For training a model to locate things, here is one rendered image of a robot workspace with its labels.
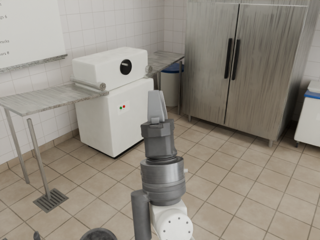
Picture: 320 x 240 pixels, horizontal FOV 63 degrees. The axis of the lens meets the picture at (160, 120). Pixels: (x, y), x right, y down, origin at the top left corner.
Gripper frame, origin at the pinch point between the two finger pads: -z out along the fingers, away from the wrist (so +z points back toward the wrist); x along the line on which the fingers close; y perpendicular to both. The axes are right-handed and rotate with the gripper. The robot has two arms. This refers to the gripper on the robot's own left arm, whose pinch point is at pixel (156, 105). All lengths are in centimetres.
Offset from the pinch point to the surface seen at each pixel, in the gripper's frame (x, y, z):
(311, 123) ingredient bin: -287, -146, 42
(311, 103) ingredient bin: -280, -144, 16
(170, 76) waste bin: -387, 30, -41
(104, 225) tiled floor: -165, 81, 105
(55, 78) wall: -255, 161, -41
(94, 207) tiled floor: -183, 96, 95
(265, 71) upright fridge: -269, -92, -25
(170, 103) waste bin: -409, 35, 3
